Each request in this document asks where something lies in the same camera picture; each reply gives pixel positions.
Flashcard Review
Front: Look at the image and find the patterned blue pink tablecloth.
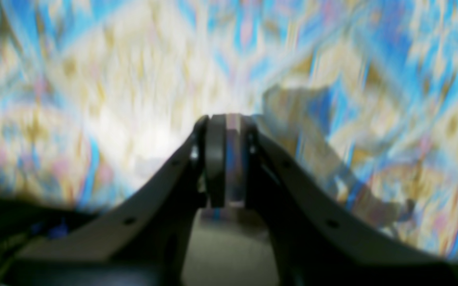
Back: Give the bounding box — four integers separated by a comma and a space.
0, 0, 458, 262

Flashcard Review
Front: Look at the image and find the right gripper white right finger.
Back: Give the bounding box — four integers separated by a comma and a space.
225, 114, 458, 286

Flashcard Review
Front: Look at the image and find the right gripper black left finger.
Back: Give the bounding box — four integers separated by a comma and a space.
6, 115, 226, 286

